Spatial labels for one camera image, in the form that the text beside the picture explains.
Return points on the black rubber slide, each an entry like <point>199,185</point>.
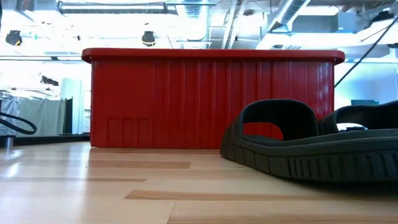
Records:
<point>373,113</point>
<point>311,158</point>

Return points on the red plastic bin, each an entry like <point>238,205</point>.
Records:
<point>186,102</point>

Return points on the white room panel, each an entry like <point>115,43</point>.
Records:
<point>73,102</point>

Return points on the long ceiling light fixture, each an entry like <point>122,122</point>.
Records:
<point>112,11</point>

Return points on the grey curtain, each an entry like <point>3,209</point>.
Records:
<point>43,116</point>

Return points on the background computer monitor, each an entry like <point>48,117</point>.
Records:
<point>363,102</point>

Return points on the silver ceiling duct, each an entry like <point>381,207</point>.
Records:
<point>289,12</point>

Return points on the short metal post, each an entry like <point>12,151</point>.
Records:
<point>8,141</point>

